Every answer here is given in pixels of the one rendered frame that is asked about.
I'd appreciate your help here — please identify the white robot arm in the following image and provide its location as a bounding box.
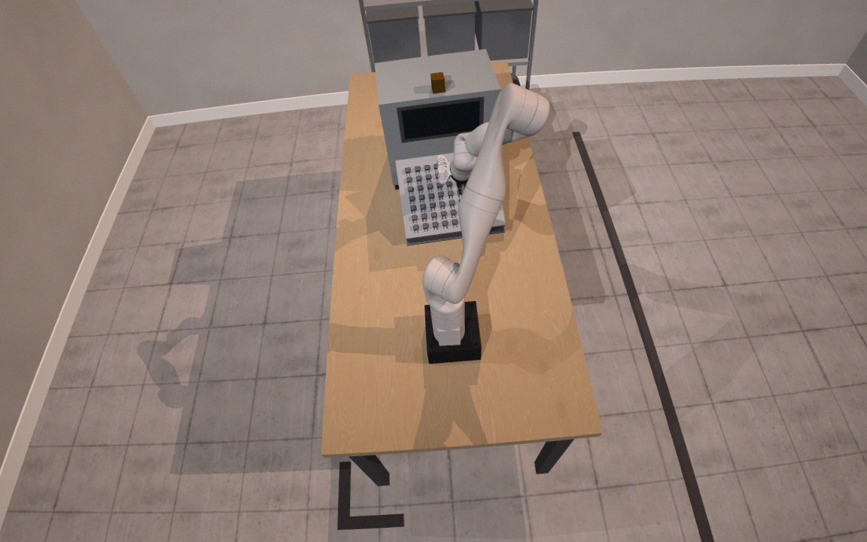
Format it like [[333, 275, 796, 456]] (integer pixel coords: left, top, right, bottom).
[[423, 83, 550, 346]]

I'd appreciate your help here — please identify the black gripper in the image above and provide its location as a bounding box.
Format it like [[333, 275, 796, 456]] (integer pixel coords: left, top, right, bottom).
[[451, 176, 468, 193]]

